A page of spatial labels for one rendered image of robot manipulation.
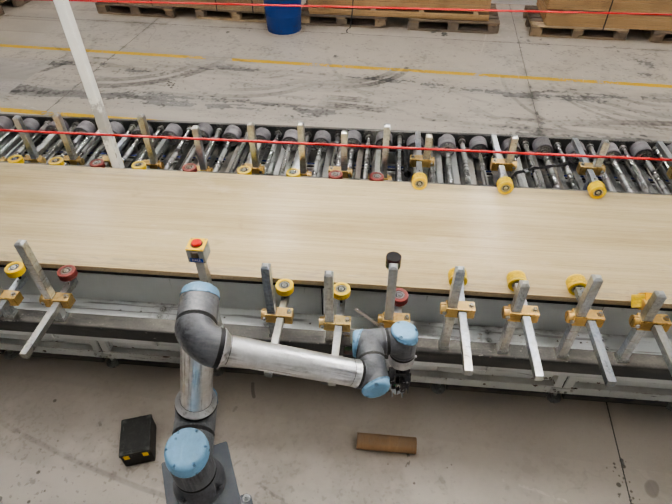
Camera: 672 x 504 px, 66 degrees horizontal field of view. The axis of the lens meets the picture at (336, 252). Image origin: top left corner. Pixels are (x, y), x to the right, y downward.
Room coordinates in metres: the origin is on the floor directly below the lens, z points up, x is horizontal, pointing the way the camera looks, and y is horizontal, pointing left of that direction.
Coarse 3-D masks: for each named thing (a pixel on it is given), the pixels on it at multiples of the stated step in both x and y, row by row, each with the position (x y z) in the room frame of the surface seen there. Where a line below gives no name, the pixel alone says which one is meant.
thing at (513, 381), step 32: (32, 288) 1.79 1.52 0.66; (96, 288) 1.76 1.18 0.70; (128, 288) 1.74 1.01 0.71; (160, 288) 1.72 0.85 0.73; (224, 288) 1.69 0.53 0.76; (256, 288) 1.67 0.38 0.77; (320, 288) 1.64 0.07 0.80; (352, 288) 1.63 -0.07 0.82; (416, 320) 1.59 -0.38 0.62; (480, 320) 1.56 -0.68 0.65; (544, 320) 1.53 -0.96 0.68; (608, 320) 1.51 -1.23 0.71; (0, 352) 1.87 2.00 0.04; (64, 352) 1.80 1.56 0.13; (128, 352) 1.76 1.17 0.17; (160, 352) 1.76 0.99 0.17; (416, 384) 1.61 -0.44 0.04; (448, 384) 1.57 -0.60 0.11; (480, 384) 1.55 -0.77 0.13; (512, 384) 1.54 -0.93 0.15; (544, 384) 1.53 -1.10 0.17; (576, 384) 1.53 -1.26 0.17; (640, 384) 1.50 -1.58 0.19
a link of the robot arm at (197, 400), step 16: (192, 288) 1.05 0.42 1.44; (208, 288) 1.06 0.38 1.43; (192, 304) 0.98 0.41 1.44; (208, 304) 1.00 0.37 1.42; (192, 368) 0.97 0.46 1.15; (208, 368) 0.99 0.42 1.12; (192, 384) 0.97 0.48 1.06; (208, 384) 0.99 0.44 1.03; (176, 400) 1.01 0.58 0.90; (192, 400) 0.97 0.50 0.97; (208, 400) 0.99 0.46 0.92; (176, 416) 0.98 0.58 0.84; (192, 416) 0.95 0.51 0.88; (208, 416) 0.97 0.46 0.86
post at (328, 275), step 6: (324, 276) 1.42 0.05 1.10; (330, 276) 1.42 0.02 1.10; (324, 282) 1.42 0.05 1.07; (330, 282) 1.42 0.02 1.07; (324, 288) 1.42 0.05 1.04; (330, 288) 1.42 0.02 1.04; (324, 294) 1.42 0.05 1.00; (330, 294) 1.42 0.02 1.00; (330, 300) 1.42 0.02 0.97; (330, 306) 1.42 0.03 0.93; (330, 312) 1.42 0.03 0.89; (330, 318) 1.42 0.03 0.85; (330, 336) 1.42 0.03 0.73
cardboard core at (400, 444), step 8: (360, 440) 1.27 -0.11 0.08; (368, 440) 1.27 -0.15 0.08; (376, 440) 1.27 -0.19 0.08; (384, 440) 1.27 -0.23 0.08; (392, 440) 1.27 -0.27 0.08; (400, 440) 1.27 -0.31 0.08; (408, 440) 1.27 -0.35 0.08; (416, 440) 1.27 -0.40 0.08; (360, 448) 1.25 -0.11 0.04; (368, 448) 1.24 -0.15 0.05; (376, 448) 1.24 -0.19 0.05; (384, 448) 1.24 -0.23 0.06; (392, 448) 1.24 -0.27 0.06; (400, 448) 1.23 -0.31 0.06; (408, 448) 1.23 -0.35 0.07; (416, 448) 1.23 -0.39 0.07
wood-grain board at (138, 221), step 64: (0, 192) 2.28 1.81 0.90; (64, 192) 2.28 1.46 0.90; (128, 192) 2.27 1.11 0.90; (192, 192) 2.27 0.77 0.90; (256, 192) 2.26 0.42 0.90; (320, 192) 2.25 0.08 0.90; (384, 192) 2.25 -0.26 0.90; (448, 192) 2.24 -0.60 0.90; (512, 192) 2.24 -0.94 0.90; (576, 192) 2.23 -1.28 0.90; (0, 256) 1.77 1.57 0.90; (64, 256) 1.77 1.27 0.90; (128, 256) 1.77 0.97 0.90; (256, 256) 1.76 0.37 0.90; (320, 256) 1.75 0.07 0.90; (384, 256) 1.75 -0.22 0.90; (448, 256) 1.74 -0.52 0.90; (512, 256) 1.74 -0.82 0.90; (576, 256) 1.73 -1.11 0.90; (640, 256) 1.73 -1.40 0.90
